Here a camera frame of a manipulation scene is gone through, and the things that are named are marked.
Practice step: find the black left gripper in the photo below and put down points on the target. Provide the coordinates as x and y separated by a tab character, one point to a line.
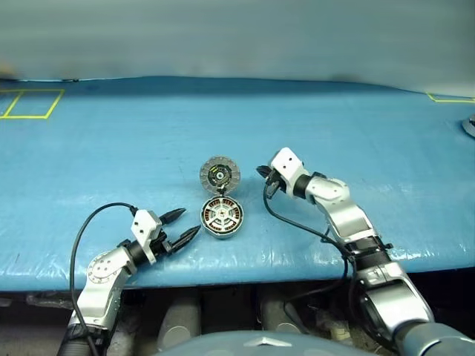
165	246

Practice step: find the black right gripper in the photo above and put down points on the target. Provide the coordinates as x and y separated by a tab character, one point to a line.
276	187

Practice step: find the silver spoked motor rotor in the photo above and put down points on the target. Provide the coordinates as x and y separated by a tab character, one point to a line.
221	214

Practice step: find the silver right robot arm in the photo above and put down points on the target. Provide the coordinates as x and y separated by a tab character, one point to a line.
345	219

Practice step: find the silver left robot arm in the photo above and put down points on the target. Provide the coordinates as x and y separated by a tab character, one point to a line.
104	289

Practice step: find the grey motor housing copper windings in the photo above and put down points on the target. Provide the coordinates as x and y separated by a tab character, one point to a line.
222	237

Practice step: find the round motor cover circuit board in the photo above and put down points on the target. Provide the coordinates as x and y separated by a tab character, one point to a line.
207	174

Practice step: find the blue table cover sheet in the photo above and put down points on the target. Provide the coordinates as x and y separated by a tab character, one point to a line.
148	148

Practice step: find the grey rounded cylinder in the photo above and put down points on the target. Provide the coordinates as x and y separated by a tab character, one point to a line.
178	315
278	315

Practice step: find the blue-grey rounded body shell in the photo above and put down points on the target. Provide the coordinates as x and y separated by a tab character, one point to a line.
222	345

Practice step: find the grey round metal part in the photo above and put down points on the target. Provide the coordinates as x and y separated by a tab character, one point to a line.
470	128

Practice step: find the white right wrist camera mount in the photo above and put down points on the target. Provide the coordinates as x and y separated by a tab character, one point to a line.
287	163

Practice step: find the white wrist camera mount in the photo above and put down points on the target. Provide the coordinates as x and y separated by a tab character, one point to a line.
287	163
143	224

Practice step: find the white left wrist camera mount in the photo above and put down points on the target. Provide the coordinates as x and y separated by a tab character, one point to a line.
143	224

